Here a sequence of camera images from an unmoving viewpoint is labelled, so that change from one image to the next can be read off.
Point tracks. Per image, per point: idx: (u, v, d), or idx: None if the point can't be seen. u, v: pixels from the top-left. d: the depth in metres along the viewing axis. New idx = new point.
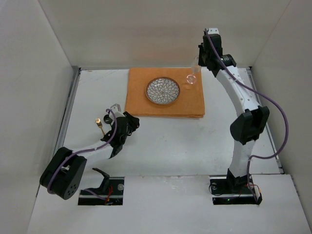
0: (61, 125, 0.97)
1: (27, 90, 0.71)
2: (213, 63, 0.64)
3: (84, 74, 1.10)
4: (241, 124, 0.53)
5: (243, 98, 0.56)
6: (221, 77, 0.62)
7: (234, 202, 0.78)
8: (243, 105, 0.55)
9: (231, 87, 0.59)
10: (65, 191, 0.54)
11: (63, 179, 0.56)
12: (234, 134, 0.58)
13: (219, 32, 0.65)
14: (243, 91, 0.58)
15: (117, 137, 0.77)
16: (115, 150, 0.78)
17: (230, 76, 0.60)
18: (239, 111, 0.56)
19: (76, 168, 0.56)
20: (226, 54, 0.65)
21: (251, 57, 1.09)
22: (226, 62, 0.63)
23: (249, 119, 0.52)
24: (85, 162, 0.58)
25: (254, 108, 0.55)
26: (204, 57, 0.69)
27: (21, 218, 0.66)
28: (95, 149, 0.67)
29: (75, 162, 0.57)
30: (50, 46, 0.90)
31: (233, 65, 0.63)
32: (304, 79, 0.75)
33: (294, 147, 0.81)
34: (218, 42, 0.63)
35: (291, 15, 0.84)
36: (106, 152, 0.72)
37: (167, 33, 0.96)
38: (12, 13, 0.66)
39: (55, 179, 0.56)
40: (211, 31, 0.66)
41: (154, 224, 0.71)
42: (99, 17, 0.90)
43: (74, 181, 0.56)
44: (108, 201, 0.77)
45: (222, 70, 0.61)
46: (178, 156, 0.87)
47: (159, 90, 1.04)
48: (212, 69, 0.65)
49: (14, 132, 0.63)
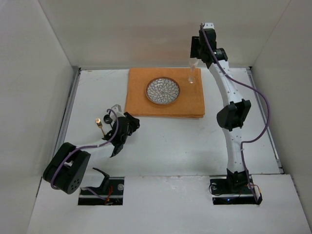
0: (61, 125, 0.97)
1: (26, 90, 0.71)
2: (206, 56, 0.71)
3: (84, 74, 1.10)
4: (225, 114, 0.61)
5: (230, 91, 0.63)
6: (213, 70, 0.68)
7: (235, 202, 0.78)
8: (229, 97, 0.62)
9: (221, 80, 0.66)
10: (68, 185, 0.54)
11: (67, 173, 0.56)
12: (220, 122, 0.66)
13: (213, 27, 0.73)
14: (231, 85, 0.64)
15: (118, 136, 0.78)
16: (116, 149, 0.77)
17: (220, 70, 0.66)
18: (225, 103, 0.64)
19: (79, 164, 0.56)
20: (220, 48, 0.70)
21: (251, 57, 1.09)
22: (219, 55, 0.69)
23: (232, 111, 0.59)
24: (88, 156, 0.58)
25: (238, 100, 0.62)
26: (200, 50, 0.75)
27: (21, 218, 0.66)
28: (97, 146, 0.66)
29: (79, 156, 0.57)
30: (50, 45, 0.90)
31: (225, 59, 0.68)
32: (304, 79, 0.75)
33: (294, 147, 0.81)
34: (212, 36, 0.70)
35: (291, 15, 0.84)
36: (107, 151, 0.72)
37: (167, 33, 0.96)
38: (12, 13, 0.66)
39: (59, 173, 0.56)
40: (207, 26, 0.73)
41: (153, 224, 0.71)
42: (99, 17, 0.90)
43: (77, 176, 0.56)
44: (108, 201, 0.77)
45: (214, 64, 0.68)
46: (178, 156, 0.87)
47: (159, 89, 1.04)
48: (206, 62, 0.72)
49: (14, 132, 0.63)
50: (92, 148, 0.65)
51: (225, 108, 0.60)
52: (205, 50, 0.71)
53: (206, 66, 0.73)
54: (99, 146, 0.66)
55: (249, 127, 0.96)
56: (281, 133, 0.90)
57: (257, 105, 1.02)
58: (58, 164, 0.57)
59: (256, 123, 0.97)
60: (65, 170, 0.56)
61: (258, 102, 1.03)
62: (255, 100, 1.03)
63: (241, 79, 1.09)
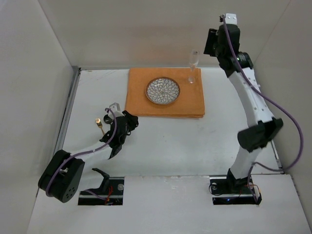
0: (61, 125, 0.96)
1: (27, 90, 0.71)
2: (227, 61, 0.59)
3: (84, 74, 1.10)
4: (251, 137, 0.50)
5: (258, 107, 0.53)
6: (235, 80, 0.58)
7: (235, 202, 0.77)
8: (257, 115, 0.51)
9: (245, 93, 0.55)
10: (64, 194, 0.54)
11: (61, 183, 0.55)
12: (242, 143, 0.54)
13: (236, 21, 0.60)
14: (258, 99, 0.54)
15: (116, 137, 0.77)
16: (115, 150, 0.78)
17: (244, 81, 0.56)
18: (251, 122, 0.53)
19: (72, 174, 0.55)
20: (243, 52, 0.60)
21: (251, 57, 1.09)
22: (243, 62, 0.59)
23: (261, 132, 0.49)
24: (82, 165, 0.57)
25: (268, 119, 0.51)
26: (218, 52, 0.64)
27: (21, 218, 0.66)
28: (93, 151, 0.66)
29: (72, 165, 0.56)
30: (50, 45, 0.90)
31: (250, 67, 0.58)
32: (304, 79, 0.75)
33: (294, 147, 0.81)
34: (237, 36, 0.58)
35: (291, 15, 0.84)
36: (105, 153, 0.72)
37: (167, 33, 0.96)
38: (12, 12, 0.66)
39: (53, 183, 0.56)
40: (228, 18, 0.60)
41: (153, 224, 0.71)
42: (100, 17, 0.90)
43: (72, 185, 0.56)
44: (108, 202, 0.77)
45: (237, 73, 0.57)
46: (178, 156, 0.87)
47: (159, 89, 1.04)
48: (225, 67, 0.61)
49: (14, 132, 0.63)
50: (88, 154, 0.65)
51: (251, 129, 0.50)
52: (226, 52, 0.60)
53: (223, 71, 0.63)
54: (95, 152, 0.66)
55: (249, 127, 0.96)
56: (281, 133, 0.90)
57: None
58: (52, 173, 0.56)
59: None
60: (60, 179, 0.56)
61: None
62: None
63: None
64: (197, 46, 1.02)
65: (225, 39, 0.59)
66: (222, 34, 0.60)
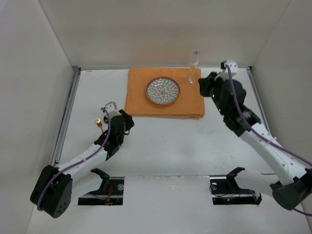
0: (61, 125, 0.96)
1: (27, 90, 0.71)
2: (235, 121, 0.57)
3: (84, 74, 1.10)
4: (291, 196, 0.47)
5: (285, 163, 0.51)
6: (249, 139, 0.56)
7: (235, 202, 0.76)
8: (289, 173, 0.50)
9: (266, 152, 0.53)
10: (54, 210, 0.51)
11: (50, 201, 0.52)
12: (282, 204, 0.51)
13: (237, 69, 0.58)
14: (283, 154, 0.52)
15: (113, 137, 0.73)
16: (111, 151, 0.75)
17: (260, 139, 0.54)
18: (283, 178, 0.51)
19: (60, 192, 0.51)
20: (246, 108, 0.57)
21: (251, 58, 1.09)
22: (248, 119, 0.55)
23: (302, 189, 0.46)
24: (70, 182, 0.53)
25: (301, 172, 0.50)
26: (221, 108, 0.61)
27: (21, 218, 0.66)
28: (85, 161, 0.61)
29: (60, 184, 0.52)
30: (50, 45, 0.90)
31: (259, 122, 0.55)
32: (305, 79, 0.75)
33: (294, 147, 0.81)
34: (243, 95, 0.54)
35: (291, 15, 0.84)
36: (100, 157, 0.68)
37: (167, 33, 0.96)
38: (12, 12, 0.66)
39: (43, 200, 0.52)
40: (231, 68, 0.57)
41: (153, 224, 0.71)
42: (100, 17, 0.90)
43: (63, 200, 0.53)
44: (108, 202, 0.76)
45: (249, 132, 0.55)
46: (178, 156, 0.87)
47: (159, 90, 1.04)
48: (231, 125, 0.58)
49: (14, 132, 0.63)
50: (78, 165, 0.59)
51: (290, 188, 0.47)
52: (230, 110, 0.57)
53: (227, 126, 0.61)
54: (86, 162, 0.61)
55: None
56: (281, 133, 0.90)
57: (257, 105, 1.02)
58: (41, 189, 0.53)
59: None
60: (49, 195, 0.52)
61: (258, 101, 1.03)
62: (255, 100, 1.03)
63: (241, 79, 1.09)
64: (197, 46, 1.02)
65: (229, 100, 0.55)
66: (223, 94, 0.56)
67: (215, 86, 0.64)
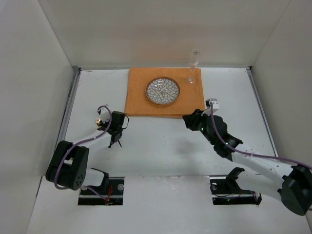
0: (61, 125, 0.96)
1: (27, 90, 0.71)
2: (222, 149, 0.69)
3: (84, 74, 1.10)
4: (292, 196, 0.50)
5: (272, 166, 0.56)
6: (238, 159, 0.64)
7: (235, 202, 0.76)
8: (278, 174, 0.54)
9: (254, 164, 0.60)
10: (74, 181, 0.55)
11: (69, 171, 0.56)
12: (295, 208, 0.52)
13: (217, 107, 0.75)
14: (268, 161, 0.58)
15: (115, 125, 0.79)
16: (114, 137, 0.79)
17: (244, 154, 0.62)
18: (278, 183, 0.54)
19: (80, 159, 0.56)
20: (230, 136, 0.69)
21: (251, 57, 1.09)
22: (233, 144, 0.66)
23: (295, 186, 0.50)
24: (87, 151, 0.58)
25: (288, 171, 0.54)
26: (210, 139, 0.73)
27: (21, 218, 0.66)
28: (94, 138, 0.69)
29: (78, 152, 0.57)
30: (50, 46, 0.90)
31: (241, 143, 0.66)
32: (305, 80, 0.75)
33: (294, 147, 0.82)
34: (223, 127, 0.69)
35: (291, 16, 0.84)
36: (106, 141, 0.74)
37: (167, 33, 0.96)
38: (12, 13, 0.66)
39: (61, 172, 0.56)
40: (214, 104, 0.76)
41: (153, 224, 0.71)
42: (100, 17, 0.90)
43: (80, 171, 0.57)
44: (108, 202, 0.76)
45: (234, 153, 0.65)
46: (178, 156, 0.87)
47: (159, 89, 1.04)
48: (222, 153, 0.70)
49: (14, 132, 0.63)
50: (90, 141, 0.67)
51: (286, 189, 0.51)
52: (218, 141, 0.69)
53: (219, 154, 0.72)
54: (95, 139, 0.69)
55: (249, 127, 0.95)
56: (281, 133, 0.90)
57: (257, 105, 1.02)
58: (58, 164, 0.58)
59: (256, 123, 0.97)
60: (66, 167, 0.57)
61: (258, 102, 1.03)
62: (255, 100, 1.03)
63: (241, 79, 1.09)
64: (197, 46, 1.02)
65: (214, 131, 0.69)
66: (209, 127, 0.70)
67: (200, 121, 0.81)
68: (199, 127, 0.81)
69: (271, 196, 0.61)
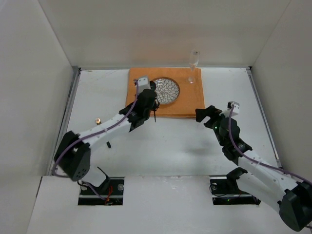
0: (61, 125, 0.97)
1: (27, 91, 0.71)
2: (230, 152, 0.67)
3: (84, 74, 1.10)
4: (290, 210, 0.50)
5: (277, 178, 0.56)
6: (243, 164, 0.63)
7: (233, 202, 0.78)
8: (281, 186, 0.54)
9: (258, 171, 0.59)
10: (73, 175, 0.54)
11: (68, 165, 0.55)
12: (292, 223, 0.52)
13: (238, 111, 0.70)
14: (274, 171, 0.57)
15: (141, 107, 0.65)
16: (136, 123, 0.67)
17: (252, 161, 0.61)
18: (279, 194, 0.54)
19: (79, 158, 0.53)
20: (241, 140, 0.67)
21: (251, 57, 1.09)
22: (242, 148, 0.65)
23: (296, 201, 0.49)
24: (87, 151, 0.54)
25: (291, 186, 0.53)
26: (221, 141, 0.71)
27: (21, 218, 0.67)
28: (105, 131, 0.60)
29: (79, 151, 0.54)
30: (50, 46, 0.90)
31: (250, 150, 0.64)
32: (305, 79, 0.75)
33: (293, 147, 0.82)
34: (237, 131, 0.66)
35: (291, 16, 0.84)
36: (123, 129, 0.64)
37: (167, 32, 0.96)
38: (13, 13, 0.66)
39: (62, 162, 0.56)
40: (236, 107, 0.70)
41: (153, 224, 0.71)
42: (100, 17, 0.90)
43: (80, 167, 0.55)
44: (108, 201, 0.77)
45: (242, 157, 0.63)
46: (178, 156, 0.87)
47: (159, 89, 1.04)
48: (229, 155, 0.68)
49: (14, 132, 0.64)
50: (99, 134, 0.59)
51: (286, 203, 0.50)
52: (228, 143, 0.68)
53: (226, 157, 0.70)
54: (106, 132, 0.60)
55: (249, 127, 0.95)
56: (281, 133, 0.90)
57: (257, 105, 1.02)
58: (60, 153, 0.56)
59: (256, 123, 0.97)
60: (67, 160, 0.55)
61: (258, 101, 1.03)
62: (255, 101, 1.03)
63: (241, 79, 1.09)
64: (197, 46, 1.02)
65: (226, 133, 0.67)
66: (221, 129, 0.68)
67: (215, 120, 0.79)
68: (213, 126, 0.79)
69: (269, 202, 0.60)
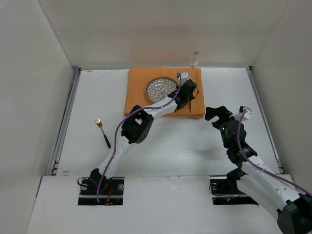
0: (61, 125, 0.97)
1: (27, 91, 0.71)
2: (235, 156, 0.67)
3: (84, 74, 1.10)
4: (288, 220, 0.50)
5: (279, 187, 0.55)
6: (246, 168, 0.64)
7: (234, 202, 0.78)
8: (282, 196, 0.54)
9: (261, 179, 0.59)
10: (138, 137, 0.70)
11: (135, 128, 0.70)
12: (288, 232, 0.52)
13: (249, 117, 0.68)
14: (277, 180, 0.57)
15: (184, 94, 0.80)
16: (180, 106, 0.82)
17: (255, 167, 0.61)
18: (280, 204, 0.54)
19: (145, 125, 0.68)
20: (246, 145, 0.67)
21: (251, 57, 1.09)
22: (247, 153, 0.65)
23: (295, 212, 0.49)
24: (151, 121, 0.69)
25: (293, 198, 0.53)
26: (226, 143, 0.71)
27: (21, 218, 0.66)
28: (161, 107, 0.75)
29: (145, 119, 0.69)
30: (50, 46, 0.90)
31: (255, 155, 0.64)
32: (305, 79, 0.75)
33: (293, 147, 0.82)
34: (243, 135, 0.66)
35: (291, 16, 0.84)
36: (171, 108, 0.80)
37: (167, 33, 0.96)
38: (12, 13, 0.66)
39: (129, 126, 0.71)
40: (247, 113, 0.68)
41: (154, 224, 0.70)
42: (100, 17, 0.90)
43: (144, 132, 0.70)
44: (108, 201, 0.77)
45: (246, 163, 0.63)
46: (178, 156, 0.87)
47: (159, 89, 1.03)
48: (233, 158, 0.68)
49: (14, 133, 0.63)
50: (157, 109, 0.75)
51: (286, 213, 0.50)
52: (232, 146, 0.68)
53: (230, 160, 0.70)
54: (163, 108, 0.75)
55: (249, 127, 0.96)
56: (281, 133, 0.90)
57: (257, 105, 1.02)
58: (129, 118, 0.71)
59: (256, 123, 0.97)
60: (133, 125, 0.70)
61: (258, 101, 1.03)
62: (255, 101, 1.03)
63: (241, 80, 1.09)
64: (197, 46, 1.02)
65: (233, 137, 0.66)
66: (227, 132, 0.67)
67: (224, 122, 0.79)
68: (220, 127, 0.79)
69: (269, 207, 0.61)
